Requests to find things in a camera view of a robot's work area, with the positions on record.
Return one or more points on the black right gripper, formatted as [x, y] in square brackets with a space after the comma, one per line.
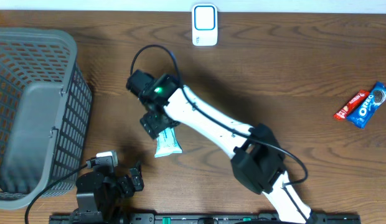
[152, 126]

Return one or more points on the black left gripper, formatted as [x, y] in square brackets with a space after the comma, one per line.
[137, 177]

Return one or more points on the white teal wet wipes pack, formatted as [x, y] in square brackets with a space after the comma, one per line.
[167, 143]

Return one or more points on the red Nescafe stick sachet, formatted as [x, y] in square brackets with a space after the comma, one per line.
[351, 105]

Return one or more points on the blue Oreo cookie pack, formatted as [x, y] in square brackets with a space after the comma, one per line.
[363, 113]

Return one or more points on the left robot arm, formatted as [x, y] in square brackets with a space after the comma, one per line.
[95, 209]

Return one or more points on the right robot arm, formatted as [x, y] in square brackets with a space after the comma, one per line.
[256, 158]

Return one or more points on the white barcode scanner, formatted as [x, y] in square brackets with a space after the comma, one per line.
[204, 25]

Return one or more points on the grey plastic shopping basket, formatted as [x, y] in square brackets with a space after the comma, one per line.
[45, 107]

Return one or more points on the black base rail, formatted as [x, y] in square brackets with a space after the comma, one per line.
[149, 218]

